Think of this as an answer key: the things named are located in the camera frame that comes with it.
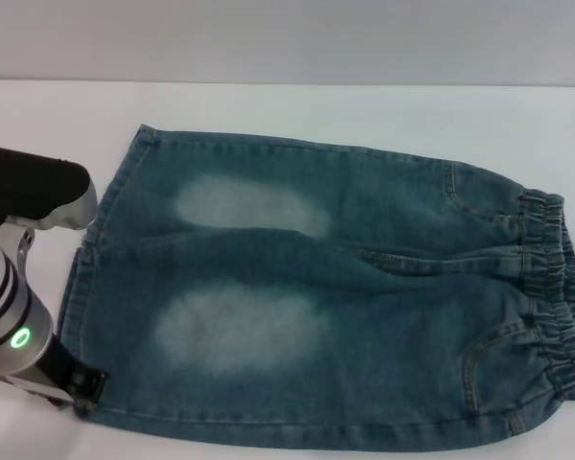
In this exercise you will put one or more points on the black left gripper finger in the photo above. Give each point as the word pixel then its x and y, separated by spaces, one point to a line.
pixel 95 381
pixel 82 406

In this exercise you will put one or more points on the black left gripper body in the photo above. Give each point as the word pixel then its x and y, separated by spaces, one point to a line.
pixel 57 359

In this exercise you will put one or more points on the blue denim shorts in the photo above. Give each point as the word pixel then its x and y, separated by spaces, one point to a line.
pixel 287 287

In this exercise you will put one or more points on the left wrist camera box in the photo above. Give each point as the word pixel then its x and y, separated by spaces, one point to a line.
pixel 29 187

